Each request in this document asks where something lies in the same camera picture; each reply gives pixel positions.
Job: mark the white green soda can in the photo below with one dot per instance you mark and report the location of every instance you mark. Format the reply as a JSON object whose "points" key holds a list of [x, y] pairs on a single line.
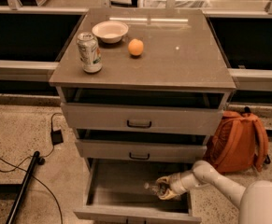
{"points": [[89, 52]]}

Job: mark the metal railing frame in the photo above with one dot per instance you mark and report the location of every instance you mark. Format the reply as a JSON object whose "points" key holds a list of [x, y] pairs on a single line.
{"points": [[20, 69]]}

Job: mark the top drawer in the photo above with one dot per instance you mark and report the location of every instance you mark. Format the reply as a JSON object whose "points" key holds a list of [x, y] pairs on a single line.
{"points": [[146, 119]]}

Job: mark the black pole on floor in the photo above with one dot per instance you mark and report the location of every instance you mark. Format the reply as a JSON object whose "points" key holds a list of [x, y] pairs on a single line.
{"points": [[23, 188]]}

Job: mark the white bowl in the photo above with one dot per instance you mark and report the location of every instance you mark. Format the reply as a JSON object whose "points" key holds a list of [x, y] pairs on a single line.
{"points": [[110, 32]]}

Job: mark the middle drawer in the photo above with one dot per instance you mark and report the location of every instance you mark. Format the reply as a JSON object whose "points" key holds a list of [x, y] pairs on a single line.
{"points": [[135, 146]]}

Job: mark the orange backpack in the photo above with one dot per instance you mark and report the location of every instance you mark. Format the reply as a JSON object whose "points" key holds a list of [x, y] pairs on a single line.
{"points": [[239, 143]]}

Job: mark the drawer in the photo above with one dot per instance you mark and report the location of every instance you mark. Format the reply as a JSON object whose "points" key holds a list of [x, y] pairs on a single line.
{"points": [[135, 146], [117, 192], [146, 119]]}

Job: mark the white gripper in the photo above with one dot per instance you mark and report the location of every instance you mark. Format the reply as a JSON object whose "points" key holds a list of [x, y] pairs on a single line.
{"points": [[176, 184]]}

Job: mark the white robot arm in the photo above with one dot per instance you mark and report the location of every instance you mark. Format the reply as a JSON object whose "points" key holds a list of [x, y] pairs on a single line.
{"points": [[253, 202]]}

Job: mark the bottom drawer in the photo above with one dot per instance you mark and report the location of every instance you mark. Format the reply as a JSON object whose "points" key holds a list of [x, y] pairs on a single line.
{"points": [[117, 192]]}

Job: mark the black power adapter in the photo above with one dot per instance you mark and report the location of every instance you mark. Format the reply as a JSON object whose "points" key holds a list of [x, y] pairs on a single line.
{"points": [[56, 137]]}

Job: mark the clear plastic water bottle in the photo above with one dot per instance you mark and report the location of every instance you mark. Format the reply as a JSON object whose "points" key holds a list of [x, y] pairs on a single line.
{"points": [[158, 189]]}

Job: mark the grey drawer cabinet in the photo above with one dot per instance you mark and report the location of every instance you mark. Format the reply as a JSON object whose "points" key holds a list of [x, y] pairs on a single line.
{"points": [[181, 65]]}

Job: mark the orange fruit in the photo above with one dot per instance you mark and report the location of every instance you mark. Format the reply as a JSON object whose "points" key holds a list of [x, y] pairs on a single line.
{"points": [[135, 47]]}

